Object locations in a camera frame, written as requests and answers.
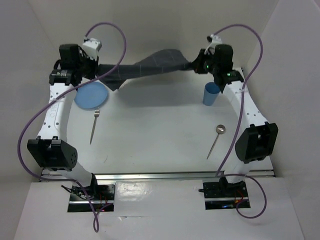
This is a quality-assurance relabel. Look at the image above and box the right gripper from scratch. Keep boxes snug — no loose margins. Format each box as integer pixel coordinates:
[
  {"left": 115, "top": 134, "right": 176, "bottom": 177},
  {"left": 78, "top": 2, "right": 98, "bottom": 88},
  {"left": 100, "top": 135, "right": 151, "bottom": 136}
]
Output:
[{"left": 189, "top": 49, "right": 219, "bottom": 76}]

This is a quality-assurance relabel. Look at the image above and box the blue plastic plate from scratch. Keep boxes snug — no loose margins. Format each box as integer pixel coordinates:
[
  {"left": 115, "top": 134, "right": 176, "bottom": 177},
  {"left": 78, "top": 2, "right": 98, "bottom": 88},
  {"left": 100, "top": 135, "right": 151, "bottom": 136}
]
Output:
[{"left": 74, "top": 81, "right": 109, "bottom": 110}]

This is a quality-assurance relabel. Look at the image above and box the dark grey checked cloth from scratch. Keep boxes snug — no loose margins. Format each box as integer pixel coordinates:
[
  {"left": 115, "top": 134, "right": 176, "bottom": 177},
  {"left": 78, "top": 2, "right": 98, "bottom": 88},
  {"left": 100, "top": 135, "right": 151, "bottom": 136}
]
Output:
[{"left": 96, "top": 49, "right": 192, "bottom": 91}]

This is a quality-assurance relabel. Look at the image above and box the metal fork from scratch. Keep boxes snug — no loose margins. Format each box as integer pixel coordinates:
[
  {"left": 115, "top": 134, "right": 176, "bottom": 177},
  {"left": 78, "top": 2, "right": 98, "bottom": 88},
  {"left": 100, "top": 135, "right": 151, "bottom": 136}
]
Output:
[{"left": 89, "top": 108, "right": 100, "bottom": 145}]

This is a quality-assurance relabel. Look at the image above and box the metal spoon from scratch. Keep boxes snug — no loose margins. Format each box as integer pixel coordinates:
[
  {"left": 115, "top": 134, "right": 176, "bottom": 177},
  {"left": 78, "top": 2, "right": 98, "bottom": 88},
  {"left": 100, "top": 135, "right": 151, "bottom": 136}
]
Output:
[{"left": 206, "top": 124, "right": 226, "bottom": 160}]

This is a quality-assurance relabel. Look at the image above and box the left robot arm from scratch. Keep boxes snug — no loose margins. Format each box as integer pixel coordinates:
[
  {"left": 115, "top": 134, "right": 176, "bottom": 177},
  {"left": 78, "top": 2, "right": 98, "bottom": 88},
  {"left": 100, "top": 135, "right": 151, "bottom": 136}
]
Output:
[{"left": 27, "top": 40, "right": 102, "bottom": 200}]

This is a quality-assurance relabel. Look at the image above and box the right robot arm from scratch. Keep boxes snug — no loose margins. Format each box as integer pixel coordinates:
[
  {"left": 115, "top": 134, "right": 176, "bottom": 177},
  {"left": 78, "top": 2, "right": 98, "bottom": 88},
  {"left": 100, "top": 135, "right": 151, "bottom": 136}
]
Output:
[{"left": 191, "top": 44, "right": 279, "bottom": 197}]

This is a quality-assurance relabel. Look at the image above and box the blue plastic cup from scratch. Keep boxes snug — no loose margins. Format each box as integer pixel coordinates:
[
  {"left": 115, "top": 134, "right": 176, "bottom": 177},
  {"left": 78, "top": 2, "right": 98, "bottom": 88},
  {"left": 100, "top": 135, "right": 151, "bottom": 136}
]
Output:
[{"left": 202, "top": 82, "right": 220, "bottom": 106}]

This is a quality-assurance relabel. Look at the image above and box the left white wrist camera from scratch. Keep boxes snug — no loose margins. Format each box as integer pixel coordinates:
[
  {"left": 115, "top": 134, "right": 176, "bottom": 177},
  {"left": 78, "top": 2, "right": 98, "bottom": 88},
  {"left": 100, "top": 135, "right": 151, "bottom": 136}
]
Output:
[{"left": 82, "top": 37, "right": 102, "bottom": 61}]

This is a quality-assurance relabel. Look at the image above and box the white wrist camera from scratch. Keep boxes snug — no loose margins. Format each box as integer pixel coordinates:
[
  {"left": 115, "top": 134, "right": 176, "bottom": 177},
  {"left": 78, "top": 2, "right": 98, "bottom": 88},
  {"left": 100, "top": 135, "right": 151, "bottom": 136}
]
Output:
[
  {"left": 204, "top": 34, "right": 223, "bottom": 55},
  {"left": 82, "top": 37, "right": 102, "bottom": 61}
]

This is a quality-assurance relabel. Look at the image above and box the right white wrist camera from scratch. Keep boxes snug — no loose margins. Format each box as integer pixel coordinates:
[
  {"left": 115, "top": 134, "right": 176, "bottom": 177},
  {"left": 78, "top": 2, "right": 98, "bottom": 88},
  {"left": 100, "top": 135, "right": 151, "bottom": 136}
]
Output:
[{"left": 204, "top": 34, "right": 223, "bottom": 55}]

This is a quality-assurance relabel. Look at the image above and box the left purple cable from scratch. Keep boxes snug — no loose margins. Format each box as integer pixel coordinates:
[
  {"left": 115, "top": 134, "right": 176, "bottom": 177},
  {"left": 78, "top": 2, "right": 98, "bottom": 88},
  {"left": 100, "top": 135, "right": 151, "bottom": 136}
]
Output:
[{"left": 17, "top": 21, "right": 127, "bottom": 233}]

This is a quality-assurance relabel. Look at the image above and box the purple cable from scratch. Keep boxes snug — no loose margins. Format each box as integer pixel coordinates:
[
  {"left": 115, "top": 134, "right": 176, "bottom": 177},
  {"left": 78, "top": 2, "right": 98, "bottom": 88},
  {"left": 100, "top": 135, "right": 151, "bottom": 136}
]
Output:
[
  {"left": 211, "top": 23, "right": 268, "bottom": 219},
  {"left": 17, "top": 21, "right": 127, "bottom": 233}
]

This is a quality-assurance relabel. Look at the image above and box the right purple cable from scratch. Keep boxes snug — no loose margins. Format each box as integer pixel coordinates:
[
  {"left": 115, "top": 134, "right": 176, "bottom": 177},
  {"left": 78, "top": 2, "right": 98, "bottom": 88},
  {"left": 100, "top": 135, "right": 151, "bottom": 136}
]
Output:
[{"left": 211, "top": 23, "right": 268, "bottom": 219}]

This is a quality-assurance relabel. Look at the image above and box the aluminium table frame rail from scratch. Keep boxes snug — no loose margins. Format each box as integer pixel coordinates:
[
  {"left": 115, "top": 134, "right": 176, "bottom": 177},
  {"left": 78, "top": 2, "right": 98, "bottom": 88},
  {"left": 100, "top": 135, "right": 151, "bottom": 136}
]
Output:
[{"left": 41, "top": 169, "right": 275, "bottom": 185}]

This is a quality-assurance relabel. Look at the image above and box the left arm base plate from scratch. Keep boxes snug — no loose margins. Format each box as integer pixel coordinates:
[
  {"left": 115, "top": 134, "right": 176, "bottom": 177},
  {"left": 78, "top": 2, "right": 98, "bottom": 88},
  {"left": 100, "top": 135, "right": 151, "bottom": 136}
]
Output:
[{"left": 63, "top": 184, "right": 116, "bottom": 213}]

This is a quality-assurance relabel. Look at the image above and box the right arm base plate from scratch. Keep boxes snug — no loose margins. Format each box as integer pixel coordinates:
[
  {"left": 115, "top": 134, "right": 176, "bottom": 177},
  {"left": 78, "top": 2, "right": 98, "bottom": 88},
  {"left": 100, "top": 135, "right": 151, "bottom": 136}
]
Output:
[{"left": 198, "top": 180, "right": 251, "bottom": 210}]

